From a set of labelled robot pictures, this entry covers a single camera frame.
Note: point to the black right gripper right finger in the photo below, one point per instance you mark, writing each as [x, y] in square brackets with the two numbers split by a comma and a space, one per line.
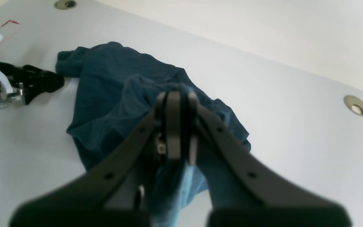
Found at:
[243, 191]

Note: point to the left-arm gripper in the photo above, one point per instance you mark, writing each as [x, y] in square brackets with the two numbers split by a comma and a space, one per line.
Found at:
[35, 81]

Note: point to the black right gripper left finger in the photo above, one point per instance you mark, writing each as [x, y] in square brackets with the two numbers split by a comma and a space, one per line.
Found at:
[116, 192]

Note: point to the right round table grommet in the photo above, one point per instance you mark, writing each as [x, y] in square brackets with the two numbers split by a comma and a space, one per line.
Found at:
[65, 4]

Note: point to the round table grommet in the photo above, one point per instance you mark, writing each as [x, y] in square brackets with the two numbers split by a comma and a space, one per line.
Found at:
[354, 104]
[65, 4]

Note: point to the left round table grommet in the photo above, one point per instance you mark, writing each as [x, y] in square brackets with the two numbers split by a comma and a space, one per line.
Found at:
[354, 104]

